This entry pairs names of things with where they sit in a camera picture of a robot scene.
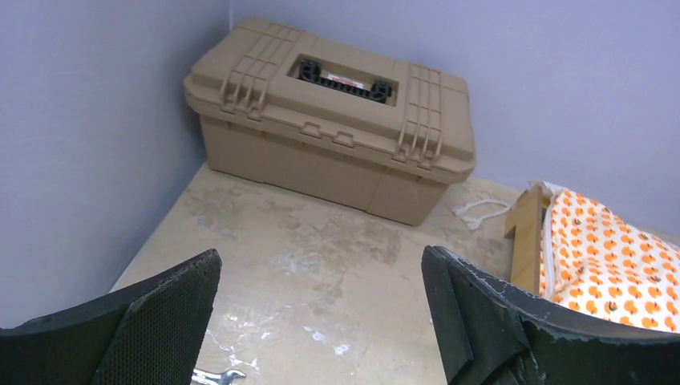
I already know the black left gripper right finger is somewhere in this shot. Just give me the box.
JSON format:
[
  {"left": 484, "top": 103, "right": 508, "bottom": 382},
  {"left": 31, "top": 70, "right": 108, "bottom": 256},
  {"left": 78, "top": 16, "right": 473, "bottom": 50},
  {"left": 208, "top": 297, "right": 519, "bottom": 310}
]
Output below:
[{"left": 421, "top": 246, "right": 679, "bottom": 384}]

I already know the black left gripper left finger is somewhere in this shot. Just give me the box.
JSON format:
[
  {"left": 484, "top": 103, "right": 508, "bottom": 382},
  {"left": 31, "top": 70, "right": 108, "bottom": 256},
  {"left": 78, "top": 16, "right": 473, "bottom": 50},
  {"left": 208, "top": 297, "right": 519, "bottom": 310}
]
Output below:
[{"left": 1, "top": 249, "right": 221, "bottom": 384}]

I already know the wooden pet bed frame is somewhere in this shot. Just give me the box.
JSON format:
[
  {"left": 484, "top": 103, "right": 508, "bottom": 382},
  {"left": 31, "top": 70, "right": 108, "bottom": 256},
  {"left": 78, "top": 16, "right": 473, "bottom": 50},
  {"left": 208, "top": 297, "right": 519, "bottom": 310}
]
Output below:
[{"left": 504, "top": 185, "right": 548, "bottom": 294}]

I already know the orange patterned white blanket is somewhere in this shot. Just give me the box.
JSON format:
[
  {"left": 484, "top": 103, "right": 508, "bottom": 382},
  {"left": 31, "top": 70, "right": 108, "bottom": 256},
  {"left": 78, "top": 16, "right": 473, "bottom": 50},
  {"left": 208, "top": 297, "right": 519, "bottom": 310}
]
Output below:
[{"left": 451, "top": 180, "right": 680, "bottom": 334}]

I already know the tan plastic tool case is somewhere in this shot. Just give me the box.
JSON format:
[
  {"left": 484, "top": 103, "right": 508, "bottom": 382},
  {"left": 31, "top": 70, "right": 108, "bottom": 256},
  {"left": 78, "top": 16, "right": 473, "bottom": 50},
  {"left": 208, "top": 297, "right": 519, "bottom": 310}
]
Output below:
[{"left": 184, "top": 17, "right": 476, "bottom": 226}]

